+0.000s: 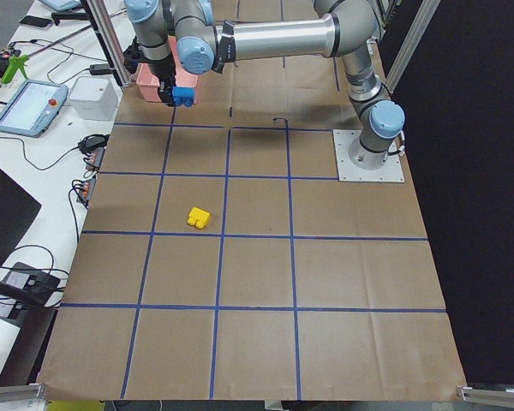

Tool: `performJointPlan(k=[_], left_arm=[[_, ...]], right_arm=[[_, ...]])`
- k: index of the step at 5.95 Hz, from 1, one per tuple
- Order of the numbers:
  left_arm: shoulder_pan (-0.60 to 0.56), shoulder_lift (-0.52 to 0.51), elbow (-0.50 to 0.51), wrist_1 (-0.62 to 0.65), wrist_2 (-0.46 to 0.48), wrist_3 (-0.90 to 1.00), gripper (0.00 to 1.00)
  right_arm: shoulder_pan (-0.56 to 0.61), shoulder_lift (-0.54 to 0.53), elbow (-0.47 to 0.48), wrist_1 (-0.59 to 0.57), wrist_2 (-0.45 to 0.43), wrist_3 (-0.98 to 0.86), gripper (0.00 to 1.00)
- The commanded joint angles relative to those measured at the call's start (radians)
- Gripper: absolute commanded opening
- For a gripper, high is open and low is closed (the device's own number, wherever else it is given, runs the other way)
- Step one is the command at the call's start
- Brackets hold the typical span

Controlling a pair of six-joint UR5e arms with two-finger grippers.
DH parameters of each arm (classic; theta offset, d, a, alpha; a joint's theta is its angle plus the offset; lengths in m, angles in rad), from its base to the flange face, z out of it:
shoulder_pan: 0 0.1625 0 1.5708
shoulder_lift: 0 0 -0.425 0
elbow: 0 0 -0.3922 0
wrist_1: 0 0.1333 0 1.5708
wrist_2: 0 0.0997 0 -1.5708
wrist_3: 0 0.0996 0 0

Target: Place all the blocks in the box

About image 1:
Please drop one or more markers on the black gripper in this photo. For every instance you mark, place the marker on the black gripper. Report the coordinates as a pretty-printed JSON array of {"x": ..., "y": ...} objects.
[{"x": 162, "y": 69}]

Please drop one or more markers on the blue toy block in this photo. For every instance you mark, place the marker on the blue toy block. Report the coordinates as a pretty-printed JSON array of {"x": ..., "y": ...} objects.
[{"x": 183, "y": 96}]

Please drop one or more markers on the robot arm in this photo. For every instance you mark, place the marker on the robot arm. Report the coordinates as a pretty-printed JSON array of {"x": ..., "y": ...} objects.
[{"x": 171, "y": 33}]

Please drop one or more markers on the pink plastic box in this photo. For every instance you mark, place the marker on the pink plastic box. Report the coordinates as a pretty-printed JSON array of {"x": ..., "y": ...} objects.
[{"x": 148, "y": 83}]

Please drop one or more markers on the black power adapter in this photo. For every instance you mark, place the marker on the black power adapter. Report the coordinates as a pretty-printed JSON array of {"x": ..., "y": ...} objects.
[{"x": 99, "y": 69}]

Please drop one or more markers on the white square device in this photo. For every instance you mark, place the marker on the white square device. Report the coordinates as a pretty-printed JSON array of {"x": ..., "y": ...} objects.
[{"x": 93, "y": 98}]

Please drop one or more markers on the yellow toy block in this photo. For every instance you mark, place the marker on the yellow toy block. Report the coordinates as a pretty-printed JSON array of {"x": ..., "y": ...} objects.
[{"x": 198, "y": 218}]

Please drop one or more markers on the teach pendant tablet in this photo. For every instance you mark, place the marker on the teach pendant tablet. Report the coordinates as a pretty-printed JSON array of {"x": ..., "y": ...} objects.
[{"x": 33, "y": 108}]

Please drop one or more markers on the reach grabber tool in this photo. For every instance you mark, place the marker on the reach grabber tool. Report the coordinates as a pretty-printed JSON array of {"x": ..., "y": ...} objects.
[{"x": 18, "y": 63}]

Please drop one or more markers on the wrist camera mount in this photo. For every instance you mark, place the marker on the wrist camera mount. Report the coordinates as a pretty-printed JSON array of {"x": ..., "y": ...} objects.
[{"x": 133, "y": 56}]

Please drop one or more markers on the aluminium frame post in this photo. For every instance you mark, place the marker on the aluminium frame post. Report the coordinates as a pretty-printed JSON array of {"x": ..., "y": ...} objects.
[{"x": 101, "y": 23}]

